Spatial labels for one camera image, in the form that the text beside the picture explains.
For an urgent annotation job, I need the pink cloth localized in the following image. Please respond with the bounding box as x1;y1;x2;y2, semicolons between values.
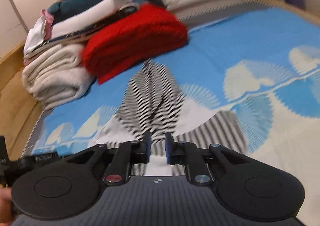
41;9;54;40

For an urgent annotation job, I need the white folded sheet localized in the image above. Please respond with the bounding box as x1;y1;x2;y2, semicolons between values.
50;0;140;37

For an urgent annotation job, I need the red folded blanket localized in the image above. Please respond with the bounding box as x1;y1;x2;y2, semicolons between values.
81;4;189;85

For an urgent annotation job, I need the navy trimmed folded cloth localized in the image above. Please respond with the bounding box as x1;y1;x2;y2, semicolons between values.
25;6;141;53

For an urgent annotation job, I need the white small garment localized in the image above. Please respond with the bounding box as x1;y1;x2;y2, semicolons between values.
23;15;53;60

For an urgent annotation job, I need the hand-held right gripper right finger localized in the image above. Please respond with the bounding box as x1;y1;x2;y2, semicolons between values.
164;132;251;187

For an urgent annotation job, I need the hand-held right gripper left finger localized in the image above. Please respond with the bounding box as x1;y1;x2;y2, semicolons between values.
62;131;152;187

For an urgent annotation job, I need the black white striped garment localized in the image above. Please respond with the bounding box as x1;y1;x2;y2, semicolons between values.
99;60;250;177

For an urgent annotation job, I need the blue white printed blanket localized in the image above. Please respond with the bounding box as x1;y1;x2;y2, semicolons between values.
22;0;320;226

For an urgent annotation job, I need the person's left hand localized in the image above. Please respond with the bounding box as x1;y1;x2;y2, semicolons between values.
0;188;13;225

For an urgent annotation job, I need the white fluffy folded blanket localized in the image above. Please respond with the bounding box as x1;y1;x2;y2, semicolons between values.
22;44;95;111

